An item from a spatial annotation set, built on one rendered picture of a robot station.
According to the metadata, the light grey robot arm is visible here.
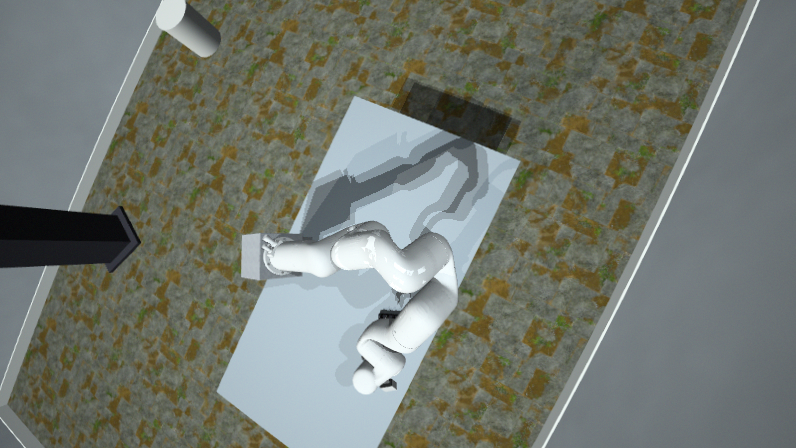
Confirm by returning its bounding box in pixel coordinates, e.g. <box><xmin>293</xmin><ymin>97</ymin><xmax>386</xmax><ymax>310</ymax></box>
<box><xmin>262</xmin><ymin>221</ymin><xmax>458</xmax><ymax>394</ymax></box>

